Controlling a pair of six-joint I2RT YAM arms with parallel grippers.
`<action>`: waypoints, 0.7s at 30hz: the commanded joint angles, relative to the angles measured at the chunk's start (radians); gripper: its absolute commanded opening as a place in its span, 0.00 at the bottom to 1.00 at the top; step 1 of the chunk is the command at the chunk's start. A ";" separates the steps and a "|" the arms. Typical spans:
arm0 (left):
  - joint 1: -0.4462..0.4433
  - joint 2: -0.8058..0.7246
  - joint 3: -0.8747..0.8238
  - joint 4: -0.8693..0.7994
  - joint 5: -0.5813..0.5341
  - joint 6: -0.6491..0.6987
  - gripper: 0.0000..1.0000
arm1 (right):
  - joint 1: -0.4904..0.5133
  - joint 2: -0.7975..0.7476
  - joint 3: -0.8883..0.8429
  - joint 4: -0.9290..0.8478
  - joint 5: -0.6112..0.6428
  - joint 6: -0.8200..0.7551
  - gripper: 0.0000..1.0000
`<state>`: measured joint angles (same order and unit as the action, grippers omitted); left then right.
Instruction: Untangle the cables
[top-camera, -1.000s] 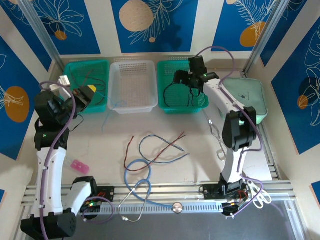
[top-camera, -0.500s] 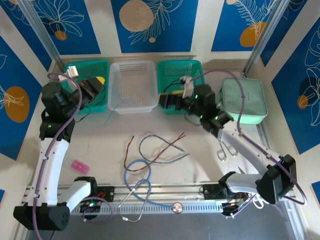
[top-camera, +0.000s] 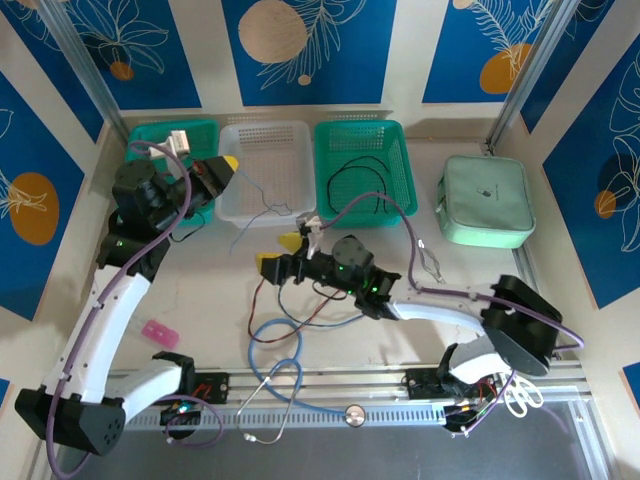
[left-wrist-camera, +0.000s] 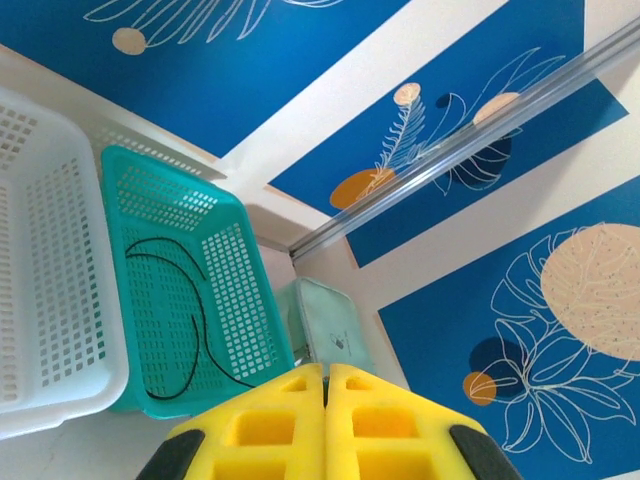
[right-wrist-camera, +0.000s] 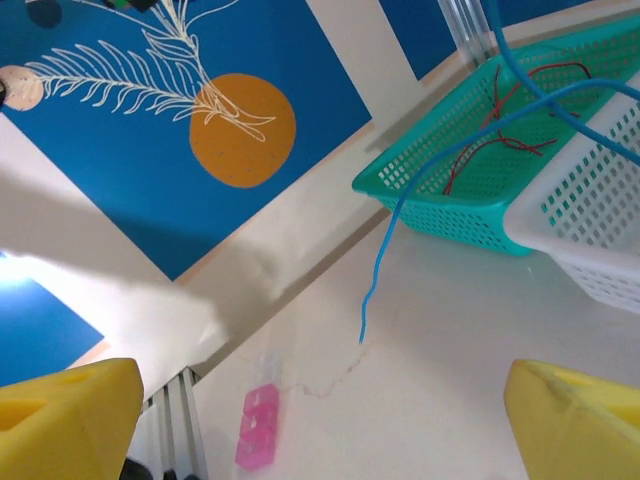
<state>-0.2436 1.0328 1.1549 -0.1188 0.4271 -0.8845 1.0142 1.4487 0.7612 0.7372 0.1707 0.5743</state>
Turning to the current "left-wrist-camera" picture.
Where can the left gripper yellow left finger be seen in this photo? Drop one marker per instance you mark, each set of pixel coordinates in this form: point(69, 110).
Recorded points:
point(280, 450)

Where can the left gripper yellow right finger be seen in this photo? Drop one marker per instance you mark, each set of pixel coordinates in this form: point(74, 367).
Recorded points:
point(380, 450)

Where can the mint green zip pouch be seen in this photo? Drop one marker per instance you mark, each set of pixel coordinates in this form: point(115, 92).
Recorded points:
point(330, 325)

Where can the teal plastic mesh basket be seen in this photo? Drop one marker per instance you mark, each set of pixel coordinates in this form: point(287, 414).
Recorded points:
point(160, 320)

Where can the white plastic mesh basket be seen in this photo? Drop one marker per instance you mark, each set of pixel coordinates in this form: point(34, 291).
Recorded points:
point(55, 300)

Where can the aluminium frame post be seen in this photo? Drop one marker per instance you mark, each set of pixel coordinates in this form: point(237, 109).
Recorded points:
point(450, 145)

